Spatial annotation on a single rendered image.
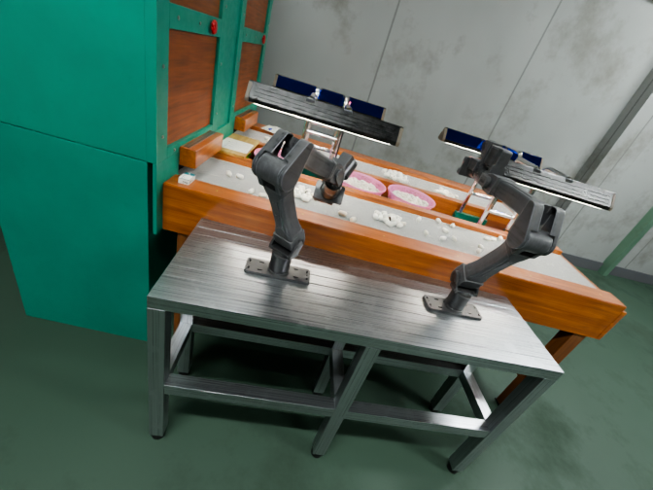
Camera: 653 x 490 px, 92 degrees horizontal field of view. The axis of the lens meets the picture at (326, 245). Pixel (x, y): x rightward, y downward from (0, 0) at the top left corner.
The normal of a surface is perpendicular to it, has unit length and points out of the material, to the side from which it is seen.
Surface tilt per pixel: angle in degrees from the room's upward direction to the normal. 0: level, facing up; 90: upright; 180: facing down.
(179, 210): 90
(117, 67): 90
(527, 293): 90
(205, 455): 0
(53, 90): 90
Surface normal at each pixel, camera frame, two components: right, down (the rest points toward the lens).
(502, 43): 0.02, 0.52
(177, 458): 0.27, -0.83
